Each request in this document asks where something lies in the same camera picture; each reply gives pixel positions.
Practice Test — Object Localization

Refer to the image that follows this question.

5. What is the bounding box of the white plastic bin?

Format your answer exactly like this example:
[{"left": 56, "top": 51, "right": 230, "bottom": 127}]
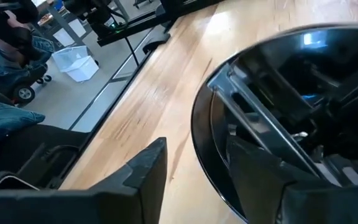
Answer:
[{"left": 52, "top": 45, "right": 100, "bottom": 83}]

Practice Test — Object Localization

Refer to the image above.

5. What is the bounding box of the person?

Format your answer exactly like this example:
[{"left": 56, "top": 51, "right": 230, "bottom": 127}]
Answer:
[{"left": 0, "top": 0, "right": 56, "bottom": 82}]

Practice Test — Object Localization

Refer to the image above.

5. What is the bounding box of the black chair seat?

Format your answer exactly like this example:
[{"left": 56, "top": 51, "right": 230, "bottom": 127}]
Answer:
[{"left": 0, "top": 124, "right": 90, "bottom": 191}]

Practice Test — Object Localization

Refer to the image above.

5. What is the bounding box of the chrome lamp base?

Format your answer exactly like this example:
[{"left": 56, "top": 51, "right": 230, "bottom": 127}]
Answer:
[{"left": 190, "top": 23, "right": 358, "bottom": 223}]

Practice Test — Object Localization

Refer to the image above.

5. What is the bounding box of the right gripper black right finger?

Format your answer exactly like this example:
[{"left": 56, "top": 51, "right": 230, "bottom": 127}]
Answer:
[{"left": 227, "top": 135, "right": 358, "bottom": 224}]

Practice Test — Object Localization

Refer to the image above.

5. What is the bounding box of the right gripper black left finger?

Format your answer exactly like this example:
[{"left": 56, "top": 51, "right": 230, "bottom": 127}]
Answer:
[{"left": 0, "top": 136, "right": 168, "bottom": 224}]

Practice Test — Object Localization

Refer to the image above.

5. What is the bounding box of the person's leg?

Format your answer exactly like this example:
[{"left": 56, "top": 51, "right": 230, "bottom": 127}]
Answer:
[{"left": 0, "top": 97, "right": 47, "bottom": 141}]

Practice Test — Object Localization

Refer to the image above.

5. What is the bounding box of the white-edged tablet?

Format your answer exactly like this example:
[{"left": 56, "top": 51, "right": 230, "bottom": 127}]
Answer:
[{"left": 0, "top": 174, "right": 41, "bottom": 191}]

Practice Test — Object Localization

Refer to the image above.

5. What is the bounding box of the black wheeled chair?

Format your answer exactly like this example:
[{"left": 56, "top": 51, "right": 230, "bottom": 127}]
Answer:
[{"left": 9, "top": 63, "right": 53, "bottom": 105}]

